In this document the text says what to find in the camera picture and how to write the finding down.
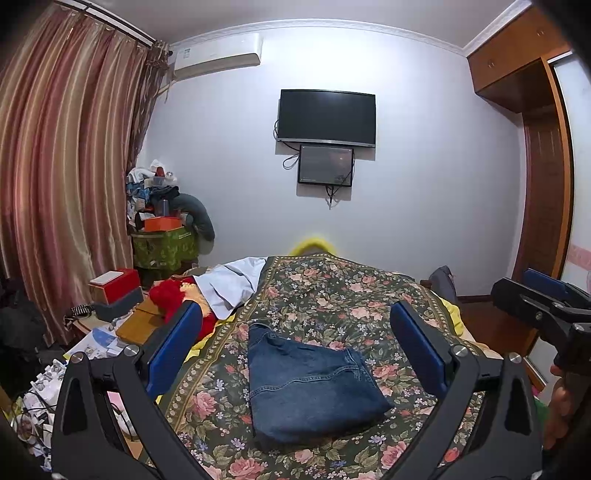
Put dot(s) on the printed paper booklet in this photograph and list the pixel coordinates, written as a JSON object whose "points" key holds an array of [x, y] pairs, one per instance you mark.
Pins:
{"points": [[99, 341]]}

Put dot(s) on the green patterned box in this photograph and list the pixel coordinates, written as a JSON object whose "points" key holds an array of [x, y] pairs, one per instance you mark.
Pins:
{"points": [[161, 249]]}

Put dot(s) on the grey telephone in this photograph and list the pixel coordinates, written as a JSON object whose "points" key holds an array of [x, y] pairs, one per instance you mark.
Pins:
{"points": [[117, 307]]}

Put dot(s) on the blue denim jeans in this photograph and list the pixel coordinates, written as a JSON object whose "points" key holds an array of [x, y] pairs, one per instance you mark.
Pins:
{"points": [[304, 387]]}

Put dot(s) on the black wall television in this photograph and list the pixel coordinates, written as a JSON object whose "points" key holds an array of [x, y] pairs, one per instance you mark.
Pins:
{"points": [[327, 116]]}

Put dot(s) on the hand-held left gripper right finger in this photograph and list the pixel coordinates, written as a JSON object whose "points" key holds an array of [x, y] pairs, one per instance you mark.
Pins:
{"points": [[415, 346]]}

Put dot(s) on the small black monitor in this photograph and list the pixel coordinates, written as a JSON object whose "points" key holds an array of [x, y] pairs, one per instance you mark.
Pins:
{"points": [[326, 165]]}

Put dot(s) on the cream bed mattress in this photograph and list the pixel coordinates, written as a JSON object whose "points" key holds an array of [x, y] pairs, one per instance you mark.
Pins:
{"points": [[485, 350]]}

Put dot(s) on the red box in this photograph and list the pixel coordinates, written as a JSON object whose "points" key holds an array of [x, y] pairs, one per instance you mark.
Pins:
{"points": [[124, 286]]}

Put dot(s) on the black bag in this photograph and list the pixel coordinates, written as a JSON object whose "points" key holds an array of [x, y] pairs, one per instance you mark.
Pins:
{"points": [[23, 323]]}

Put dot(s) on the red plush toy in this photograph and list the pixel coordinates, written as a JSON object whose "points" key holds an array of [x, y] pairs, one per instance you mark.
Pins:
{"points": [[168, 295]]}

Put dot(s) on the orange box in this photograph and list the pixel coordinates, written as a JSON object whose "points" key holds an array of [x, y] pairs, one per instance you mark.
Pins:
{"points": [[162, 224]]}

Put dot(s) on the striped brown curtain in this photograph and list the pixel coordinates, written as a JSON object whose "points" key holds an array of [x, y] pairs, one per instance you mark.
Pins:
{"points": [[60, 175]]}

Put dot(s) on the person's right hand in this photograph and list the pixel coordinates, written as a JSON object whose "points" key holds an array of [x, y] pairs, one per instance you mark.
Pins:
{"points": [[561, 406]]}

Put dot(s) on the pile of clothes and clutter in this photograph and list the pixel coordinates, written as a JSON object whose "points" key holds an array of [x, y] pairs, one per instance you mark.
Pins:
{"points": [[147, 184]]}

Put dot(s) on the curtain rail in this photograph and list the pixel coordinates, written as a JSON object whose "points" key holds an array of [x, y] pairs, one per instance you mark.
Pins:
{"points": [[111, 21]]}

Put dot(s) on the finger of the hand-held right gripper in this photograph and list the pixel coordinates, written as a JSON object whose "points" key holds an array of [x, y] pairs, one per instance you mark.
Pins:
{"points": [[547, 282], [531, 304]]}

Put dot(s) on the grey-blue garment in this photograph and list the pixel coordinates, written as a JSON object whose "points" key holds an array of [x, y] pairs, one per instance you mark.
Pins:
{"points": [[442, 282]]}

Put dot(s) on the white cloth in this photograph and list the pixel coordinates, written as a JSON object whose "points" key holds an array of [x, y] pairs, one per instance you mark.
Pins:
{"points": [[231, 286]]}

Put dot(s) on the wooden wardrobe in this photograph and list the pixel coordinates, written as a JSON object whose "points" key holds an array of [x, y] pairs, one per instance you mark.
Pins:
{"points": [[545, 194]]}

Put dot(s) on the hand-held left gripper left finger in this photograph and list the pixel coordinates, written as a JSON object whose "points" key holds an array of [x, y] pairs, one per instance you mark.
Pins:
{"points": [[178, 346]]}

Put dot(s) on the white air conditioner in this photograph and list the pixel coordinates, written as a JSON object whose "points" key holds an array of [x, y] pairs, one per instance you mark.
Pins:
{"points": [[214, 57]]}

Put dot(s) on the floral blanket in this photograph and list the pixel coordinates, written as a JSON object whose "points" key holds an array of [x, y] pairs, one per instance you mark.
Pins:
{"points": [[323, 295]]}

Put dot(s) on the grey pillow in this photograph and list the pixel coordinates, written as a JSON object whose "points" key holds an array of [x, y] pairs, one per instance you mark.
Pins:
{"points": [[198, 214]]}

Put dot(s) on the wooden nightstand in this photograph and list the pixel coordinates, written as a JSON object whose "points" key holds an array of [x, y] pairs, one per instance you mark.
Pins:
{"points": [[138, 323]]}

